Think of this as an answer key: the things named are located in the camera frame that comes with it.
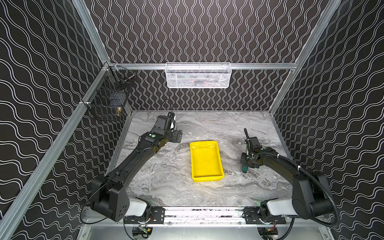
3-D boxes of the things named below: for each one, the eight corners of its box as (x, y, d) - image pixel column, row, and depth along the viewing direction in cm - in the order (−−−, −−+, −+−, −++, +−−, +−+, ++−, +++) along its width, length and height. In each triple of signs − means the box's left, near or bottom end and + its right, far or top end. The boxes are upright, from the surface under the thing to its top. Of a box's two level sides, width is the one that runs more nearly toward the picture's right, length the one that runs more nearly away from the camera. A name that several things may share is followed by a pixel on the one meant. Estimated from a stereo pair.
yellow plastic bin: (190, 181, 87) (190, 177, 82) (191, 145, 104) (190, 139, 99) (222, 181, 87) (224, 177, 82) (217, 144, 104) (218, 139, 99)
